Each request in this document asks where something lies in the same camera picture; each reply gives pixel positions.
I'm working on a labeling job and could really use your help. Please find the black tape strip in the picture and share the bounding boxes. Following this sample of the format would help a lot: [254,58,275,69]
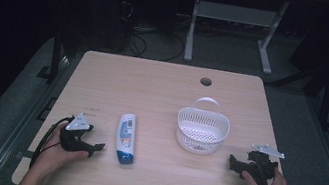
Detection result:
[15,148,36,162]

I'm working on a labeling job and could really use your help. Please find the white plastic basket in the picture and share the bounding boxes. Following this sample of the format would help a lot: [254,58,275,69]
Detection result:
[171,92,235,159]

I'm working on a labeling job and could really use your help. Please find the black stand post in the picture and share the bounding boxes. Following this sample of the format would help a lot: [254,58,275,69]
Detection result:
[47,28,66,85]

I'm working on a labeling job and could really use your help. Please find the white bottle with blue cap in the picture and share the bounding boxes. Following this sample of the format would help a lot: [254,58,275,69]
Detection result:
[111,110,142,166]

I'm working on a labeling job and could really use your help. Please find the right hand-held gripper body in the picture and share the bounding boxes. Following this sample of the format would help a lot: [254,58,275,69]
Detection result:
[242,141,287,185]

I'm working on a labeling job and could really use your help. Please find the person's left hand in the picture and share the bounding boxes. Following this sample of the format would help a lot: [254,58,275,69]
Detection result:
[31,119,94,183]

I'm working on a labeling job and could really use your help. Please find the grey metal desk frame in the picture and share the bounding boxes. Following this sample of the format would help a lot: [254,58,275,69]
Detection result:
[171,0,329,86]

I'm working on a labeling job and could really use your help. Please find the black floor cables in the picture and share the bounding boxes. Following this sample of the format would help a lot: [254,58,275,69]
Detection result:
[123,23,189,66]

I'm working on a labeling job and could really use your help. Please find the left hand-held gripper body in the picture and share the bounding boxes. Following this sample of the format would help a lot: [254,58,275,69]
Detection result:
[57,109,97,156]

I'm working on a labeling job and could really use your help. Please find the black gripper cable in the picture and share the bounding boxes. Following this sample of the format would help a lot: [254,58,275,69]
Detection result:
[29,111,75,173]

